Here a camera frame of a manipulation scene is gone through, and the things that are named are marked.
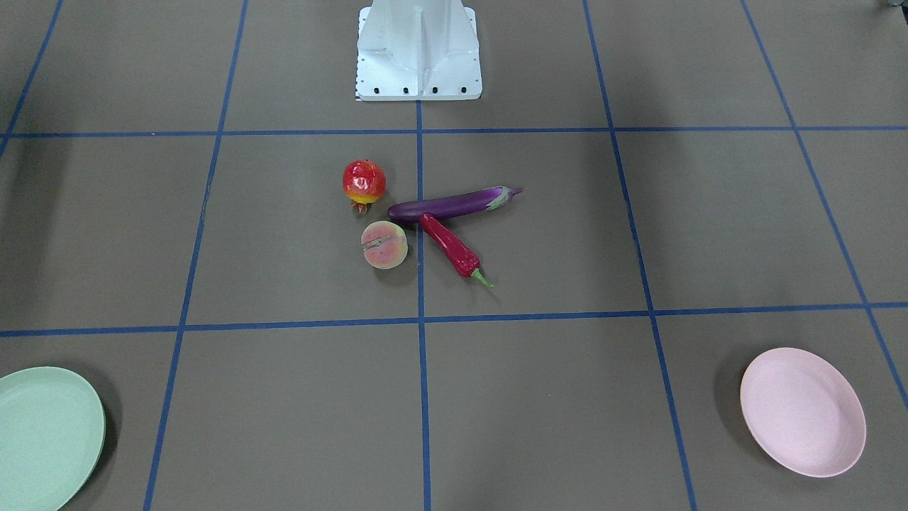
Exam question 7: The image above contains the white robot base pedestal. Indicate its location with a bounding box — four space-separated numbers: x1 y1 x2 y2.
355 1 483 101

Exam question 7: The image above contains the red yellow pomegranate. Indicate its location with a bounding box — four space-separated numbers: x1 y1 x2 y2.
341 160 387 216

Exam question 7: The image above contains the light green plate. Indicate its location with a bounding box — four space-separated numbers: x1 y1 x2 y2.
1 366 106 510

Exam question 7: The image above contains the pink plate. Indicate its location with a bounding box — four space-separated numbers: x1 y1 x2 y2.
739 347 867 478

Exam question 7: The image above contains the pink green peach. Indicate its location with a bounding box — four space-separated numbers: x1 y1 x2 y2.
360 221 409 270

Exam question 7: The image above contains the red chili pepper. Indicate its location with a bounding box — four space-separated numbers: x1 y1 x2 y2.
419 213 495 289

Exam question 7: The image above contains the purple eggplant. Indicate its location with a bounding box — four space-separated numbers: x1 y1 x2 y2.
387 187 523 224

